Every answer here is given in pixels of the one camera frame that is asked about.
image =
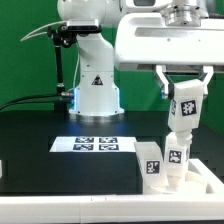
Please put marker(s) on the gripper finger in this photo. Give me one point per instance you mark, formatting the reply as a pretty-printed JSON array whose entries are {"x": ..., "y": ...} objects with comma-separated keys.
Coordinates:
[
  {"x": 206, "y": 75},
  {"x": 163, "y": 80}
]

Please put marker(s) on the white block at left edge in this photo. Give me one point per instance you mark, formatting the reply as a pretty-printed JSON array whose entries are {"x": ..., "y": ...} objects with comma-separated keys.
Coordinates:
[{"x": 1, "y": 172}]

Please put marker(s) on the white fiducial marker sheet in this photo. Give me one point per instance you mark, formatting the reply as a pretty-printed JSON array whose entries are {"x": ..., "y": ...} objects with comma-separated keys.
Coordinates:
[{"x": 93, "y": 144}]

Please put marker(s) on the white round stool seat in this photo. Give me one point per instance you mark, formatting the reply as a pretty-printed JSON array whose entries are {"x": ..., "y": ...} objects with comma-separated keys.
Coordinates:
[{"x": 192, "y": 184}]

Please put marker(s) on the black camera on stand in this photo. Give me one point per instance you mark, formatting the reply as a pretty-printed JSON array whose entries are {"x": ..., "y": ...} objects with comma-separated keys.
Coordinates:
[{"x": 83, "y": 26}]

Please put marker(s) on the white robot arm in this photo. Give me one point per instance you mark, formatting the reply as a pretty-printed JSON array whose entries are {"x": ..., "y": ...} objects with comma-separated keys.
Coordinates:
[{"x": 97, "y": 96}]

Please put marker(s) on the black camera stand pole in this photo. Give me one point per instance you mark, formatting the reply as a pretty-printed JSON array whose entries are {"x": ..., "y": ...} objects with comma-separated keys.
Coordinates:
[{"x": 60, "y": 37}]

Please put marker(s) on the white L-shaped fence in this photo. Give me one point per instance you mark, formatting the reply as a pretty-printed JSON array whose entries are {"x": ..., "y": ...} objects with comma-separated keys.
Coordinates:
[{"x": 118, "y": 209}]

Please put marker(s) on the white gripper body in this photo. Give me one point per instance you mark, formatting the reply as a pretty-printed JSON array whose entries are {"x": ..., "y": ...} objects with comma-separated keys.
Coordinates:
[{"x": 143, "y": 39}]

